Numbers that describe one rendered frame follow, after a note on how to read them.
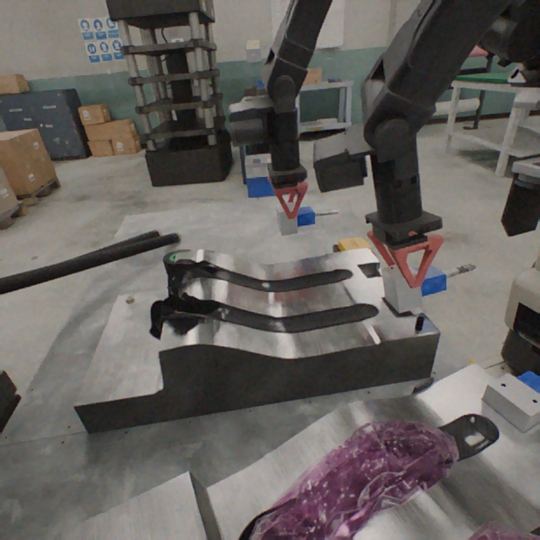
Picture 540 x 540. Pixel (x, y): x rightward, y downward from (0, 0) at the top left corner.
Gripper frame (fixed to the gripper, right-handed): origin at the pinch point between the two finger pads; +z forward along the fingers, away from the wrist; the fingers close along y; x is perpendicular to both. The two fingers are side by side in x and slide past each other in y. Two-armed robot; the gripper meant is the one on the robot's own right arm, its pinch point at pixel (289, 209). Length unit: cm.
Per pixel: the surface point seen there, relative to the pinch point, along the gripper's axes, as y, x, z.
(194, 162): -369, -53, 69
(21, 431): 34, -46, 13
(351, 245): -1.9, 14.5, 11.8
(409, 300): 31.2, 11.4, 3.9
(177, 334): 33.8, -21.0, 0.7
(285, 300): 22.7, -5.5, 6.4
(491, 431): 48, 13, 10
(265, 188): -290, 22, 88
